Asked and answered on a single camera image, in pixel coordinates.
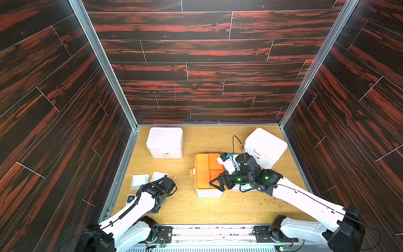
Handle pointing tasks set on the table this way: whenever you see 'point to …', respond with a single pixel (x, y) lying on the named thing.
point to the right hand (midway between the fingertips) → (217, 176)
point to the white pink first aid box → (264, 147)
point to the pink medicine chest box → (165, 143)
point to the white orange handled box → (207, 167)
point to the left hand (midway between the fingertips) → (157, 199)
